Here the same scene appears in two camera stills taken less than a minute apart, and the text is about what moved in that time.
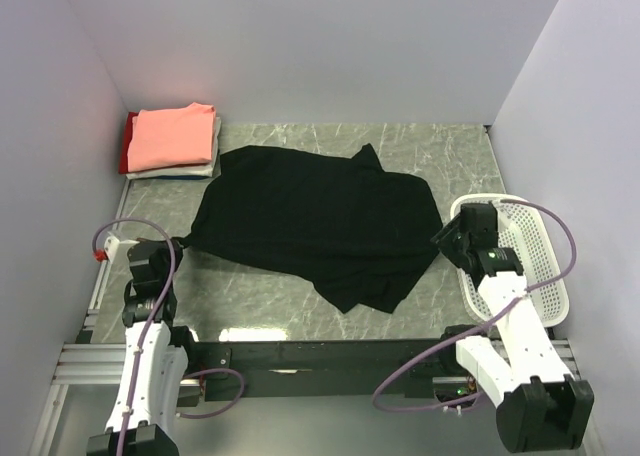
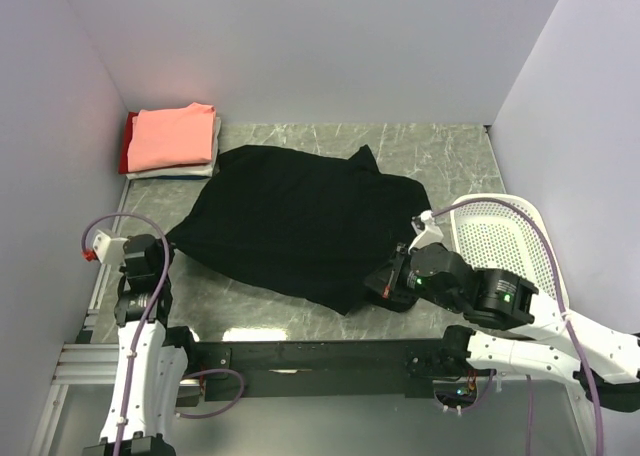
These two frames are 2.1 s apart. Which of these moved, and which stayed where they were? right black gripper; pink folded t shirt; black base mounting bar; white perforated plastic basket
Moved: right black gripper
Stayed: black base mounting bar; pink folded t shirt; white perforated plastic basket
